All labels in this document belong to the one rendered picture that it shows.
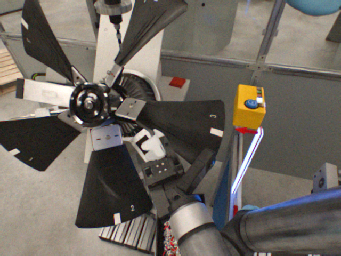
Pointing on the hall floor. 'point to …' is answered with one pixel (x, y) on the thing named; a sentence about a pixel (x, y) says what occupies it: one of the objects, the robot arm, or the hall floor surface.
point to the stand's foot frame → (133, 232)
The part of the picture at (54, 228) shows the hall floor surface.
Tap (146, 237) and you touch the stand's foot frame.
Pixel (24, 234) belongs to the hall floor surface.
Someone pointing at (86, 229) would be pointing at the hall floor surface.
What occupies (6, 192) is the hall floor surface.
